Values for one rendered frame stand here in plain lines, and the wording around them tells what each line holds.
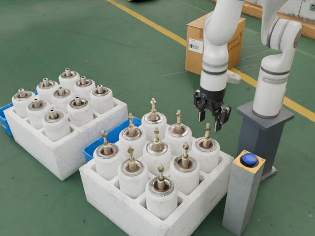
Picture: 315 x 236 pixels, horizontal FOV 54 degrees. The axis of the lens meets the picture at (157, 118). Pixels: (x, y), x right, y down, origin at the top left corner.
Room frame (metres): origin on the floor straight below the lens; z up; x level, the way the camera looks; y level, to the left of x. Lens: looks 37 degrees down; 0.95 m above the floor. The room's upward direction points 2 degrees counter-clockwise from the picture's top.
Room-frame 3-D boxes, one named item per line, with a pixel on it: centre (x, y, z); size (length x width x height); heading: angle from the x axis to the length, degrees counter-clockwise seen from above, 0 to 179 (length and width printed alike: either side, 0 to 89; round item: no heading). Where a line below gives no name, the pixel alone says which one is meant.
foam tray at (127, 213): (0.77, 0.00, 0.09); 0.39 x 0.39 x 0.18; 48
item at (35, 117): (1.04, 0.49, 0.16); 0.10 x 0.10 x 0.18
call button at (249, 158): (0.63, -0.26, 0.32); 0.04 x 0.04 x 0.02
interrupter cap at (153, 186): (0.60, -0.01, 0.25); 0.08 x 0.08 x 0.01
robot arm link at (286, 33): (0.89, -0.39, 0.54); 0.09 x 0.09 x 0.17; 51
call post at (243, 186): (0.63, -0.26, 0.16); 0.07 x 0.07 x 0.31; 48
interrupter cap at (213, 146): (0.77, -0.16, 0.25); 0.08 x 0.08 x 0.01
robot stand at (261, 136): (0.89, -0.39, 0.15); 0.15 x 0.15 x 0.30; 30
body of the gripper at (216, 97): (0.77, -0.17, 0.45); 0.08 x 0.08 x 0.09
